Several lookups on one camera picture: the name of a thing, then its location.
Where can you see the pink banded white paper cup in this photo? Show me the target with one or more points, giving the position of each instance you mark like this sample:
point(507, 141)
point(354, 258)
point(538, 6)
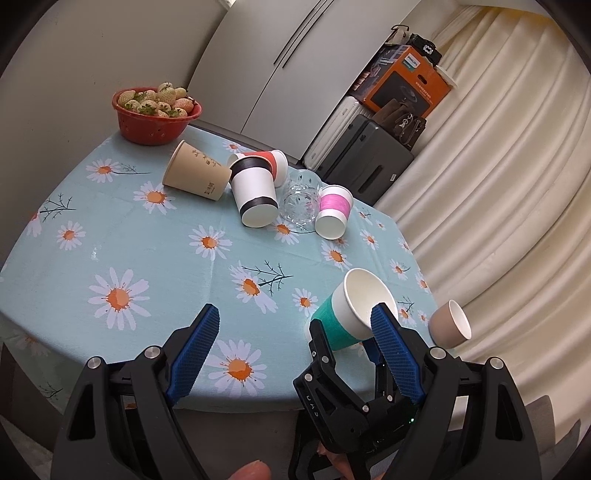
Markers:
point(333, 203)

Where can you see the small beige paper cup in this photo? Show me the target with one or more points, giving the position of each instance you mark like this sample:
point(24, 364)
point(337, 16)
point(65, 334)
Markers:
point(443, 323)

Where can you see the red banded white paper cup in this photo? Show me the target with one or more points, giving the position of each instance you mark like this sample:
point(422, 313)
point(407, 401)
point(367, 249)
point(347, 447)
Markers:
point(272, 161)

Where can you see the clear cut glass cup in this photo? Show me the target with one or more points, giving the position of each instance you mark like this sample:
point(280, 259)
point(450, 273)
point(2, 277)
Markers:
point(300, 203)

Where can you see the brown kraft paper cup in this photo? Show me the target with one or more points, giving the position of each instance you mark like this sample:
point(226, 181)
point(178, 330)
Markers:
point(194, 170)

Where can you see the daisy print blue tablecloth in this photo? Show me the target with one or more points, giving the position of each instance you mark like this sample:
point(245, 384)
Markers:
point(138, 240)

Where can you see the black banded white paper cup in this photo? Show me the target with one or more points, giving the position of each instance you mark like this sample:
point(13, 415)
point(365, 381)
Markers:
point(254, 184)

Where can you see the brown leather bag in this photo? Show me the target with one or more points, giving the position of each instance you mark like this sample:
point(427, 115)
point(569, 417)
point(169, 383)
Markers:
point(397, 117)

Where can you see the person's right hand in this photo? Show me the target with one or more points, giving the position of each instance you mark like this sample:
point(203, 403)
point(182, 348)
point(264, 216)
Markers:
point(251, 471)

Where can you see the teal banded white paper cup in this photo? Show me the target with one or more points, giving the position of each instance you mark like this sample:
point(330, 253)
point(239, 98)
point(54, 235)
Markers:
point(344, 307)

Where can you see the white refrigerator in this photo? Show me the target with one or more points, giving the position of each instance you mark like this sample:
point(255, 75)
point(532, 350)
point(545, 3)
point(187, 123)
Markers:
point(295, 92)

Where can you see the cream curtain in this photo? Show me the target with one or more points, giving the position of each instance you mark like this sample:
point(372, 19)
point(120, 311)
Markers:
point(508, 184)

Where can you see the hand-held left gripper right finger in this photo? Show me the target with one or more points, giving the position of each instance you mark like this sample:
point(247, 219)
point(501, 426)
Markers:
point(397, 355)

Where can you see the dark grey suitcase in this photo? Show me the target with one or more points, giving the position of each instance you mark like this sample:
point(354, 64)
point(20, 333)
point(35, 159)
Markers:
point(369, 157)

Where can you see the orange and black cardboard box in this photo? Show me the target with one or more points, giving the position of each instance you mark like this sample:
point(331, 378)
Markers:
point(406, 87)

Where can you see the pile of pale strawberries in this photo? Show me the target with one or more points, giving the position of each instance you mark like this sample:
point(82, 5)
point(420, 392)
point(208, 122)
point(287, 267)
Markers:
point(161, 99)

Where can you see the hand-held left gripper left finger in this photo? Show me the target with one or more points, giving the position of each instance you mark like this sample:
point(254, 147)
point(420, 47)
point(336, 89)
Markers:
point(198, 350)

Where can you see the white ribbed suitcase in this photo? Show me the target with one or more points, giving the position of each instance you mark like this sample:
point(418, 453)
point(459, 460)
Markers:
point(332, 129)

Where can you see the red plastic colander bowl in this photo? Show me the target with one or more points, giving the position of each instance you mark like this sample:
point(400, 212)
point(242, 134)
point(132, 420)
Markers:
point(147, 127)

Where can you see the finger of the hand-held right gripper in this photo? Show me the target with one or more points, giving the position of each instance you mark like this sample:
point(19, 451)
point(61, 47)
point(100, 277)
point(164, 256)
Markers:
point(322, 344)
point(371, 351)

